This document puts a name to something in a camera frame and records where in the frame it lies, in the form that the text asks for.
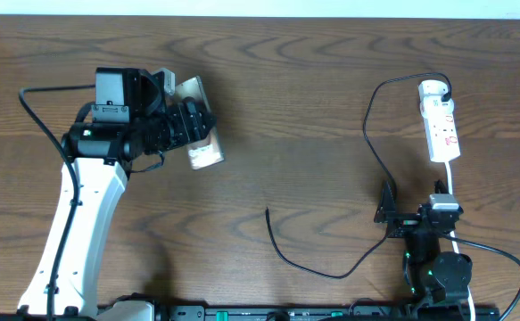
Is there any black charger cable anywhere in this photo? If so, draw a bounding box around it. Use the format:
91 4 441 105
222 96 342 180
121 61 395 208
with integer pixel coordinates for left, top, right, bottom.
264 72 453 280

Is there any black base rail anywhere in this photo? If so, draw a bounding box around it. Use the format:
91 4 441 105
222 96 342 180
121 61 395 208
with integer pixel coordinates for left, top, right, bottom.
98 304 501 321

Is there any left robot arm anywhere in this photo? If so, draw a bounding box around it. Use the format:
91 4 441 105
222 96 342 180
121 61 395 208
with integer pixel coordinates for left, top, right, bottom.
0 67 217 320

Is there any white power strip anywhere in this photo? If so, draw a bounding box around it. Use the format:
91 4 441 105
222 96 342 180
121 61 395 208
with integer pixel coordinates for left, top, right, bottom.
418 79 460 163

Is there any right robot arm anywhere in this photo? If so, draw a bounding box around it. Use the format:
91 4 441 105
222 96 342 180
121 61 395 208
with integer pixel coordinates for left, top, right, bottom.
374 181 473 320

